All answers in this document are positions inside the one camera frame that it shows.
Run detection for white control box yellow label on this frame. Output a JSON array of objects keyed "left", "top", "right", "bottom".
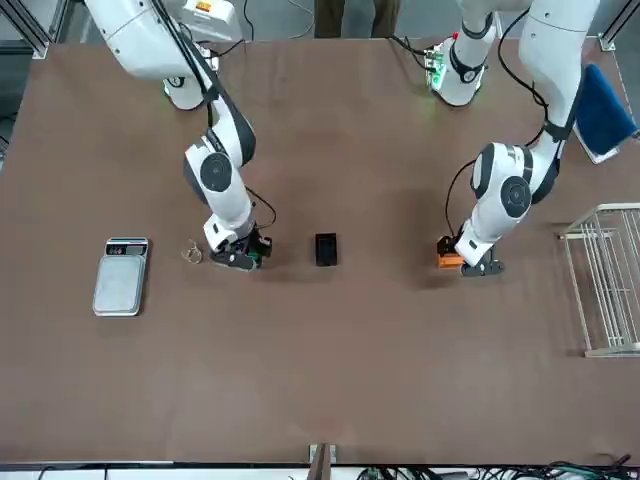
[{"left": 180, "top": 0, "right": 242, "bottom": 42}]

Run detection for green circuit board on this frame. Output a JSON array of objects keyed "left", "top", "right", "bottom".
[{"left": 424, "top": 43, "right": 447, "bottom": 91}]

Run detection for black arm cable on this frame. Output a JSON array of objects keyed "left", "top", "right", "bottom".
[
  {"left": 445, "top": 7, "right": 566, "bottom": 242},
  {"left": 149, "top": 0, "right": 277, "bottom": 239}
]

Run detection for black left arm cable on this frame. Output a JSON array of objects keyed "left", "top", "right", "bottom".
[{"left": 445, "top": 7, "right": 566, "bottom": 242}]

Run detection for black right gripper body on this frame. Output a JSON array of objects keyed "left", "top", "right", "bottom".
[{"left": 237, "top": 225, "right": 274, "bottom": 261}]

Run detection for blue cloth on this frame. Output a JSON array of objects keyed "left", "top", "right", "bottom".
[{"left": 571, "top": 63, "right": 640, "bottom": 156}]

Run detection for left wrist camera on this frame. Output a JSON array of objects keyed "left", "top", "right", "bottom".
[{"left": 460, "top": 246, "right": 506, "bottom": 278}]

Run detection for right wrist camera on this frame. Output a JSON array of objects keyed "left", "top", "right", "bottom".
[{"left": 208, "top": 248, "right": 261, "bottom": 274}]

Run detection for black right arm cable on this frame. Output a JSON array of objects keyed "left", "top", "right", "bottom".
[{"left": 149, "top": 0, "right": 277, "bottom": 239}]

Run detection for clear measuring cup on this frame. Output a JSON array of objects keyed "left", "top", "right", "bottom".
[{"left": 180, "top": 238, "right": 204, "bottom": 265}]

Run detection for person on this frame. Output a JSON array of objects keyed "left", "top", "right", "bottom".
[{"left": 313, "top": 0, "right": 401, "bottom": 40}]

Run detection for aluminium frame post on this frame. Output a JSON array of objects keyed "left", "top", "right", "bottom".
[{"left": 308, "top": 443, "right": 341, "bottom": 480}]

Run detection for white wire rack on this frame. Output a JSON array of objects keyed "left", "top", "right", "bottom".
[{"left": 558, "top": 202, "right": 640, "bottom": 359}]

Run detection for white electronic scale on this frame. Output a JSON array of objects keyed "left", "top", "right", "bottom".
[{"left": 91, "top": 236, "right": 150, "bottom": 318}]

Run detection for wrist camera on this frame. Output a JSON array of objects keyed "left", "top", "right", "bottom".
[
  {"left": 460, "top": 246, "right": 506, "bottom": 278},
  {"left": 208, "top": 248, "right": 261, "bottom": 274}
]

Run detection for black box base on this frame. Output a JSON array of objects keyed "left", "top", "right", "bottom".
[{"left": 314, "top": 232, "right": 341, "bottom": 268}]

